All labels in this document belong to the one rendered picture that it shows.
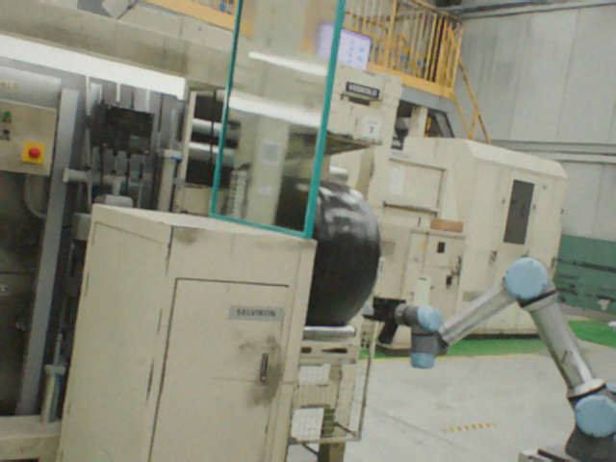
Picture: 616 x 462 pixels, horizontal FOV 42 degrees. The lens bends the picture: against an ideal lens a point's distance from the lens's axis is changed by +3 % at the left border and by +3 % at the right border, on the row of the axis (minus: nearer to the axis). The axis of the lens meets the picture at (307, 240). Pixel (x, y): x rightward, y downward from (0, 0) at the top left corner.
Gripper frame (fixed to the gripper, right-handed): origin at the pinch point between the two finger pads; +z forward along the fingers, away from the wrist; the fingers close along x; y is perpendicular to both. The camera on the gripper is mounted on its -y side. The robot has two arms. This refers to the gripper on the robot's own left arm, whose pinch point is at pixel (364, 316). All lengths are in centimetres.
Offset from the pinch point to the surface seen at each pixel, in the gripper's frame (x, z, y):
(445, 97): -607, 620, 287
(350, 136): -19, 42, 71
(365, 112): -25, 41, 82
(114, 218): 98, -15, 24
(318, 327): 6.9, 17.4, -5.9
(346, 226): 7.9, 3.6, 30.7
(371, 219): -4.2, 5.3, 34.4
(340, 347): -6.5, 21.1, -13.4
